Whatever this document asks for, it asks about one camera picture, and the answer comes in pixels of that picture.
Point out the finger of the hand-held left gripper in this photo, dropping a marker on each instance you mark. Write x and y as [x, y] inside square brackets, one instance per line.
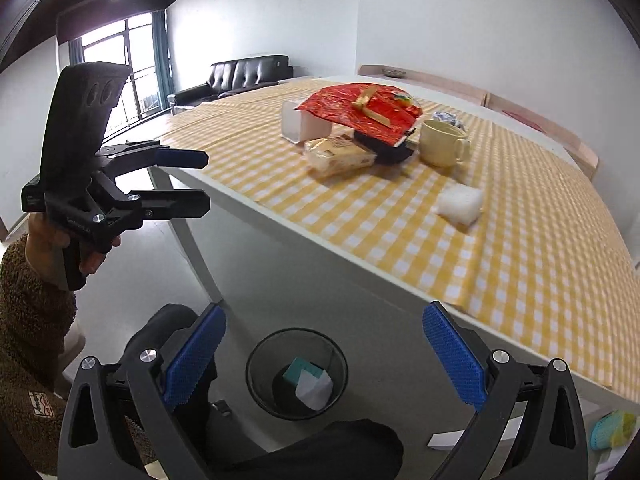
[185, 158]
[175, 204]

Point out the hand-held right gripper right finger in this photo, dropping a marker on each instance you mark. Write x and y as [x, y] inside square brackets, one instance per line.
[452, 360]

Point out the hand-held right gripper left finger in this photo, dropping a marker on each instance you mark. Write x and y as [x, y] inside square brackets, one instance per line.
[192, 360]

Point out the cream cup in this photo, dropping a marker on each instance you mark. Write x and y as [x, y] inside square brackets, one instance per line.
[440, 147]

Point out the person's left forearm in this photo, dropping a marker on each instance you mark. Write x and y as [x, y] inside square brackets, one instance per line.
[30, 335]

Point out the person's left hand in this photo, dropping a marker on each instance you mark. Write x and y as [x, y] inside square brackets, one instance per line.
[42, 245]

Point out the large window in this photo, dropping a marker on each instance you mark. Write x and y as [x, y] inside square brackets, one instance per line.
[135, 60]

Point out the teal curtain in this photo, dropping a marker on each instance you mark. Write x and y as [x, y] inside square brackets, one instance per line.
[161, 60]

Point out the black leather sofa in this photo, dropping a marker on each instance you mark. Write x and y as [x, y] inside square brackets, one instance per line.
[245, 72]

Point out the teal small box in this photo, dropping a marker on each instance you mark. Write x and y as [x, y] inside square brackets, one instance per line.
[300, 370]

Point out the yellow checkered tablecloth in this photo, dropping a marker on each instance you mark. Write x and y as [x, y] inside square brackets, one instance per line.
[500, 260]

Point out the white rectangular container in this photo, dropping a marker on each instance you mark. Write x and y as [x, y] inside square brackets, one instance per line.
[300, 122]

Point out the white crumpled paper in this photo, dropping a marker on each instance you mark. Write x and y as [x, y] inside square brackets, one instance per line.
[315, 390]

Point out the white table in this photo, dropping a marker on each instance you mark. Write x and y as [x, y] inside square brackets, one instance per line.
[300, 232]

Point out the clear bread packet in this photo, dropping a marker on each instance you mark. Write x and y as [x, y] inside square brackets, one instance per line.
[337, 156]

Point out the red foil wrapper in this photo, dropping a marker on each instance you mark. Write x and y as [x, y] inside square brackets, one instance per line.
[345, 105]

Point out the small bowl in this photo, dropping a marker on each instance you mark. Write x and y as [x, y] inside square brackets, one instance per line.
[395, 71]

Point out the crumpled silver foil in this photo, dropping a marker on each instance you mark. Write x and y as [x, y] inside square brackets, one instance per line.
[447, 119]

